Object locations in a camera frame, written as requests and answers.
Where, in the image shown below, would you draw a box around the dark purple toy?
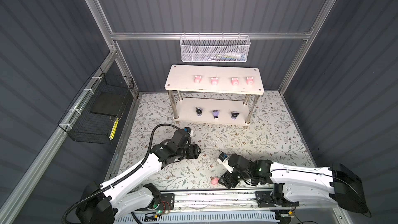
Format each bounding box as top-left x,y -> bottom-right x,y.
195,107 -> 203,116

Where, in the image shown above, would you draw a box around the pink plastic toy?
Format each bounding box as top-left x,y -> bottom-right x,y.
210,177 -> 219,185
210,77 -> 218,86
194,75 -> 202,84
246,77 -> 254,85
231,77 -> 239,86

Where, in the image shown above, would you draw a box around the purple striped toy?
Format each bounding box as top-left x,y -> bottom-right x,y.
231,112 -> 240,120

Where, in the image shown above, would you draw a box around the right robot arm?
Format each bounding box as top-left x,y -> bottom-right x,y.
217,152 -> 370,214

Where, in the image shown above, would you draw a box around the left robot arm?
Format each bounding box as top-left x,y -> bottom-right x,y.
61,124 -> 202,224

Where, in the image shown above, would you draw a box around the white two-tier shelf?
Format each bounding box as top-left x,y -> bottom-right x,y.
165,65 -> 265,128

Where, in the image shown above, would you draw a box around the floral patterned mat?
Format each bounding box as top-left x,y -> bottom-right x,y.
116,91 -> 314,190

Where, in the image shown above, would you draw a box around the yellow label tag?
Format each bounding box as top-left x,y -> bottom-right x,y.
109,117 -> 119,141

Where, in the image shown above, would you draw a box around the black pad in basket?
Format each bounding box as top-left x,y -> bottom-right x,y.
90,92 -> 124,117

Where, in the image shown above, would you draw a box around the items in white basket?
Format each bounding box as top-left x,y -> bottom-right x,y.
205,52 -> 247,62

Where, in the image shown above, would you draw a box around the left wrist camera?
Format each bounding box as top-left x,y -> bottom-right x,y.
183,127 -> 193,136

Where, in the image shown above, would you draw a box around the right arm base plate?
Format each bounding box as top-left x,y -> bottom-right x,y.
255,190 -> 300,207

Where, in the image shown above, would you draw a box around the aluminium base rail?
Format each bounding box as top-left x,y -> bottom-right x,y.
90,188 -> 343,214

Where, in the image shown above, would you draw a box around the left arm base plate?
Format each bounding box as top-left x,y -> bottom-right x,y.
147,194 -> 175,211

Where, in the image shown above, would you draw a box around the white ribbed cable duct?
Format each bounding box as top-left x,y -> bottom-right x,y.
113,211 -> 277,224

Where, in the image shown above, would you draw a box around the black wire mesh basket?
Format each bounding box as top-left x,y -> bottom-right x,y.
58,68 -> 135,145

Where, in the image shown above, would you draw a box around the white wire mesh basket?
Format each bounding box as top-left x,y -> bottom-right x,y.
179,35 -> 251,63

